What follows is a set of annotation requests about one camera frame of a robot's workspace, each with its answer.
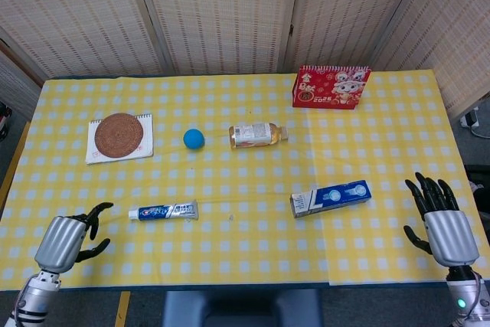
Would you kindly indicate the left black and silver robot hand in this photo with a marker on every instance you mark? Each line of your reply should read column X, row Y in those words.
column 57, row 240

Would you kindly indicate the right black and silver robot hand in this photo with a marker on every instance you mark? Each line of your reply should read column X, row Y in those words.
column 451, row 239

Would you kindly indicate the blue and white toothpaste tube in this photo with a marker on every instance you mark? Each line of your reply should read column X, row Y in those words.
column 164, row 212

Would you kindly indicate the blue and white toothpaste box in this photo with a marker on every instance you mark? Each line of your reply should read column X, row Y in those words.
column 333, row 197

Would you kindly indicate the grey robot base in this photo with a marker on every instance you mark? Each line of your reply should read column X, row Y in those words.
column 241, row 309

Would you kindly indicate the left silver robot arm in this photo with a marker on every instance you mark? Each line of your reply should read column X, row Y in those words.
column 34, row 298

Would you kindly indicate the yellow and white checked tablecloth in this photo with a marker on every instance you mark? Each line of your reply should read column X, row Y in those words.
column 245, row 250

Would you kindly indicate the black object with pink detail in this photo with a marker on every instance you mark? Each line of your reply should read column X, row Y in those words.
column 478, row 177

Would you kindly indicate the yellow floor tape strip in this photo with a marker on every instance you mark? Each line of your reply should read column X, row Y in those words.
column 122, row 309

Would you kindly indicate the round brown woven coaster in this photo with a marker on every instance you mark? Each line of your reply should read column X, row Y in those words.
column 119, row 135

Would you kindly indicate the dark object with red detail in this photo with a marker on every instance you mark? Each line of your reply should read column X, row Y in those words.
column 4, row 120

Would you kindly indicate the white spiral notebook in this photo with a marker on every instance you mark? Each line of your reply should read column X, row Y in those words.
column 149, row 143

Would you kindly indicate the blue ball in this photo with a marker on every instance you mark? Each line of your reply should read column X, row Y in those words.
column 193, row 138

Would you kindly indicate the red desk calendar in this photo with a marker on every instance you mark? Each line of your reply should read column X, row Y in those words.
column 329, row 87

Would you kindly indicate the clear bottle with yellow drink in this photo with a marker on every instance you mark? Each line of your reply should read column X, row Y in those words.
column 252, row 135

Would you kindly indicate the beige woven folding screen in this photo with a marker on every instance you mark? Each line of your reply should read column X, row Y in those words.
column 229, row 13

